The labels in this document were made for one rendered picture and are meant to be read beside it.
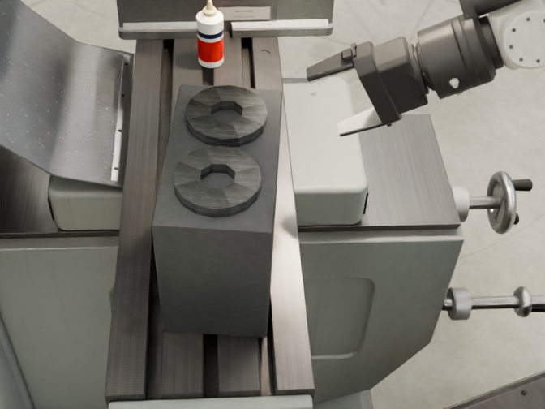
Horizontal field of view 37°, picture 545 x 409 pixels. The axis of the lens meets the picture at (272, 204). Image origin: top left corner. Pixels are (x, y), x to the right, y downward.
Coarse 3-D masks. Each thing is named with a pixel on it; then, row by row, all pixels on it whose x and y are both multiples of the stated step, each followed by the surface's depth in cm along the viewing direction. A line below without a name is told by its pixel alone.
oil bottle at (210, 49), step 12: (204, 12) 120; (216, 12) 120; (204, 24) 120; (216, 24) 120; (204, 36) 121; (216, 36) 121; (204, 48) 123; (216, 48) 123; (204, 60) 125; (216, 60) 125
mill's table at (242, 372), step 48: (144, 48) 129; (192, 48) 129; (240, 48) 129; (144, 96) 121; (144, 144) 114; (288, 144) 115; (144, 192) 107; (288, 192) 108; (144, 240) 102; (288, 240) 103; (144, 288) 97; (288, 288) 98; (144, 336) 92; (192, 336) 92; (240, 336) 93; (288, 336) 93; (144, 384) 88; (192, 384) 88; (240, 384) 89; (288, 384) 89
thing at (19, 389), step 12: (0, 324) 142; (0, 336) 143; (0, 348) 145; (0, 360) 146; (12, 360) 150; (0, 372) 147; (12, 372) 152; (0, 384) 149; (12, 384) 153; (24, 384) 158; (0, 396) 151; (12, 396) 154; (24, 396) 159; (0, 408) 153; (12, 408) 156; (24, 408) 161
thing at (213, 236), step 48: (192, 96) 92; (240, 96) 91; (192, 144) 87; (240, 144) 87; (192, 192) 80; (240, 192) 81; (192, 240) 80; (240, 240) 80; (192, 288) 86; (240, 288) 86
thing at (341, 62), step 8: (336, 56) 99; (344, 56) 97; (352, 56) 97; (320, 64) 99; (328, 64) 99; (336, 64) 98; (344, 64) 97; (352, 64) 97; (312, 72) 99; (320, 72) 98; (328, 72) 98; (336, 72) 98; (344, 72) 98; (312, 80) 99
